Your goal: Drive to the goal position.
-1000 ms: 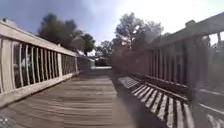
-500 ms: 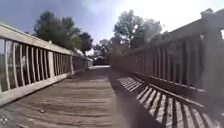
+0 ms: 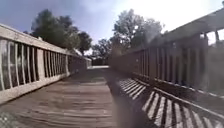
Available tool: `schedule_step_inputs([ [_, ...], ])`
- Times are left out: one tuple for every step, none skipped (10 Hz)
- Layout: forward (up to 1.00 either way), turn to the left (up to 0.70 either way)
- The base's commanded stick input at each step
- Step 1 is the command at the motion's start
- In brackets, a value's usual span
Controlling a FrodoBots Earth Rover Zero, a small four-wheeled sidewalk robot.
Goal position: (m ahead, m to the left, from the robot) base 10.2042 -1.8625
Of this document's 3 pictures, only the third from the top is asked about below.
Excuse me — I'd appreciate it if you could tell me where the pale wooden bridge railing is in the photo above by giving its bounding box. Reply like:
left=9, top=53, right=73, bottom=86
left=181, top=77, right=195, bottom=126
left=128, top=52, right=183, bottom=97
left=0, top=23, right=92, bottom=105

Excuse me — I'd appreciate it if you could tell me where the group of leafy trees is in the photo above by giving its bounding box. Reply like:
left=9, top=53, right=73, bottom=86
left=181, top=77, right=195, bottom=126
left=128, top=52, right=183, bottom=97
left=23, top=8, right=164, bottom=66

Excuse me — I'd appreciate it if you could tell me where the dark wooden bridge railing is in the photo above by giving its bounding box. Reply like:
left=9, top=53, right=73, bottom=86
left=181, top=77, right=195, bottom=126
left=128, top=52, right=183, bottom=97
left=108, top=7, right=224, bottom=116

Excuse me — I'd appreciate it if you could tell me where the wooden plank bridge deck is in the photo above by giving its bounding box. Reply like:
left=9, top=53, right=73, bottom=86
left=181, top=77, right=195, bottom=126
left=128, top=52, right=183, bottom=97
left=0, top=67, right=224, bottom=128

